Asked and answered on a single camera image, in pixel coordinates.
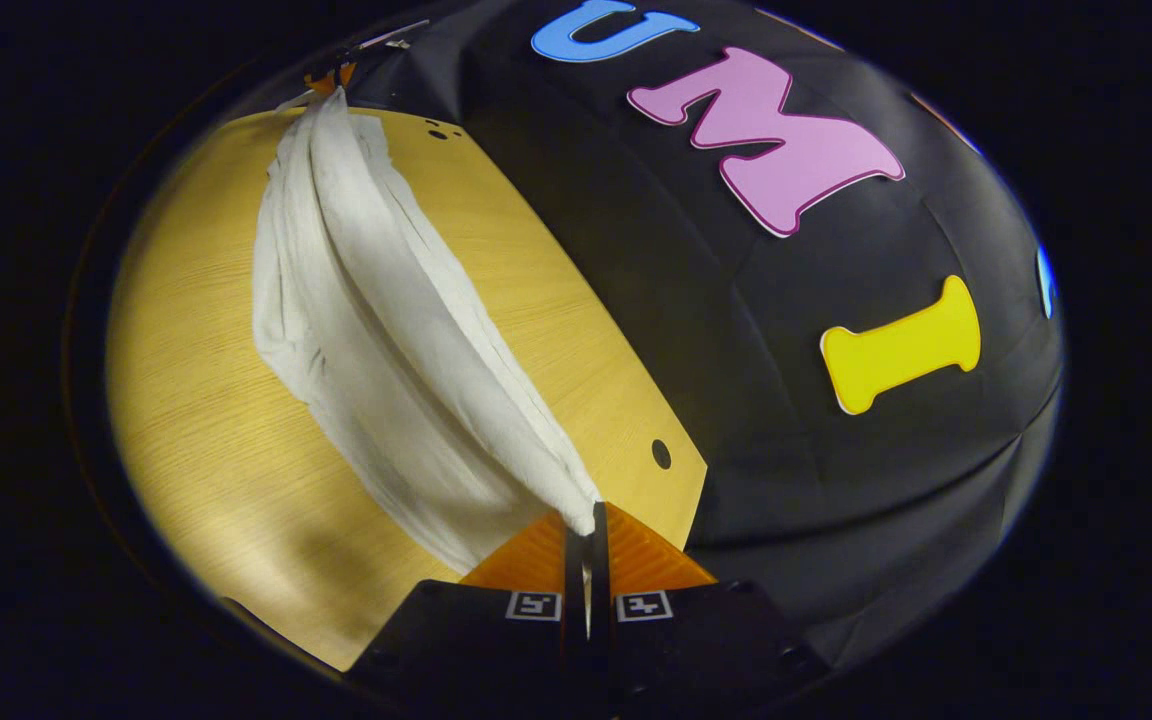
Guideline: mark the metal cloth clip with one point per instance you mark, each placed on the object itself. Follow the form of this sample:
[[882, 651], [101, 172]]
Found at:
[[398, 43]]

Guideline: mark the black backdrop cloth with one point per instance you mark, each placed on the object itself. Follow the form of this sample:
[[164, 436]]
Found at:
[[736, 300]]

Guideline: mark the white jeans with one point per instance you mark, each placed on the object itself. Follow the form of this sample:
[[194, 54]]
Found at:
[[376, 330]]

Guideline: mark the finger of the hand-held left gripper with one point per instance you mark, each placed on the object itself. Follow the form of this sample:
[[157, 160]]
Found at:
[[331, 78]]

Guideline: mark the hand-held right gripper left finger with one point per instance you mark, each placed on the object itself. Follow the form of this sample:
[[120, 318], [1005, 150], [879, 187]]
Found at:
[[574, 580]]

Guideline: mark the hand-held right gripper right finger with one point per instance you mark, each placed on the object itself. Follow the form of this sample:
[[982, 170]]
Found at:
[[600, 570]]

